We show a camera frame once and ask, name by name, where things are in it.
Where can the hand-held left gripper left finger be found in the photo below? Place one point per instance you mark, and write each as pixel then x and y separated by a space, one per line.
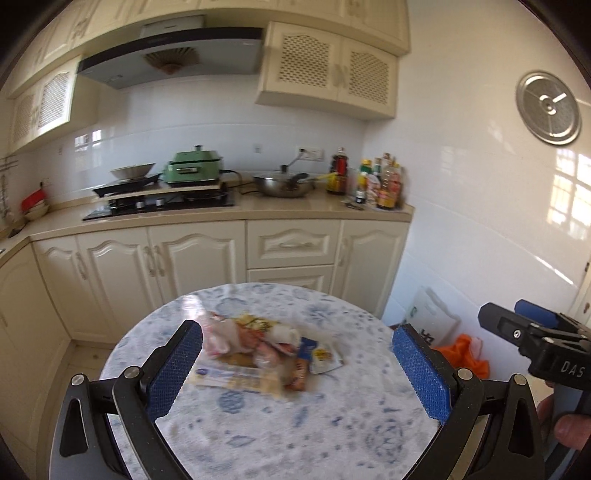
pixel 175 369

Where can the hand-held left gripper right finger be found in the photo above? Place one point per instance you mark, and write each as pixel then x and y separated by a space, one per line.
pixel 422 374

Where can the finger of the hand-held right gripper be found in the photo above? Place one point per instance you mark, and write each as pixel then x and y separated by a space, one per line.
pixel 535 311
pixel 496 321

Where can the orange sausage wrapper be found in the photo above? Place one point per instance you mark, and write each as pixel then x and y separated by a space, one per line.
pixel 298 374

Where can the person's right hand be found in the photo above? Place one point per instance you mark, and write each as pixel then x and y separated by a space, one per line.
pixel 572 429

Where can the orange plastic bag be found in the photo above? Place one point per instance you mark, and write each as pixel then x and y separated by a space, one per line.
pixel 466 357

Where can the cream door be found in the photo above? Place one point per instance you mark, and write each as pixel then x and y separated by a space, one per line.
pixel 584 295

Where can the white printed plastic bag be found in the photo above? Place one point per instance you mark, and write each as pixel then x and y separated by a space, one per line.
pixel 429 318

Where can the cream base cabinet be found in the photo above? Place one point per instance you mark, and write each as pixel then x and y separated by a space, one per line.
pixel 138 277

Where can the blue yellow snack packet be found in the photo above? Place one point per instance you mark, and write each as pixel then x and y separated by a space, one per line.
pixel 321 355

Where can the white crumpled tissue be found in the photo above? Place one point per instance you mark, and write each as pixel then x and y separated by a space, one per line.
pixel 286 333

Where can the blue floral tablecloth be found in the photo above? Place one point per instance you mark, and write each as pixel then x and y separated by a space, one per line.
pixel 277 434

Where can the cream small drawer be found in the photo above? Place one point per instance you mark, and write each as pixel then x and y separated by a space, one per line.
pixel 291 279

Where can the black gas stove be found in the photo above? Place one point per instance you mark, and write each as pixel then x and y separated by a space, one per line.
pixel 161 205

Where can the cream large drawer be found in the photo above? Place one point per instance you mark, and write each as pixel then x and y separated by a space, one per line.
pixel 293 244

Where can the group of condiment bottles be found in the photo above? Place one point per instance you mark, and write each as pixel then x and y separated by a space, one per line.
pixel 383 184

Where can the wooden board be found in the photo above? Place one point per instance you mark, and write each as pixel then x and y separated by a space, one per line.
pixel 166 190

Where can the green electric pot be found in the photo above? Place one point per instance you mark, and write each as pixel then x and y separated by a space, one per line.
pixel 194 168

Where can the steel bowl pan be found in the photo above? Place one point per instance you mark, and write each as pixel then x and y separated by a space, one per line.
pixel 133 171

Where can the steel wok with spatula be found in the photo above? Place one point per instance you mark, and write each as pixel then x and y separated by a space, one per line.
pixel 281 184

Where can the dark sauce bottle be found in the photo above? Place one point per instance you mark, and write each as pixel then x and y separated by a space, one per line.
pixel 338 173

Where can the red bowl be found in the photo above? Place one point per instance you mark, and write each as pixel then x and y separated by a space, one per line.
pixel 33 201

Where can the grey range hood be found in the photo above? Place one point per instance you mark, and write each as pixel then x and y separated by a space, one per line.
pixel 184 50

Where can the cream top cabinet row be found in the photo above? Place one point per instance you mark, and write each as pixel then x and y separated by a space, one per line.
pixel 115 18

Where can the round metal wall cover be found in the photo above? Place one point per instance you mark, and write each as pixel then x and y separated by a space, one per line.
pixel 548 107

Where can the metal wall rack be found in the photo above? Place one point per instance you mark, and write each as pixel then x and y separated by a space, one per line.
pixel 5 194

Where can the white wall socket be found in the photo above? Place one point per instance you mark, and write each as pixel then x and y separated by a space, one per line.
pixel 310 153

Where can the cream narrow lattice wall cabinet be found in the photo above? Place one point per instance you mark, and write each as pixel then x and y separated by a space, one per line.
pixel 44 104

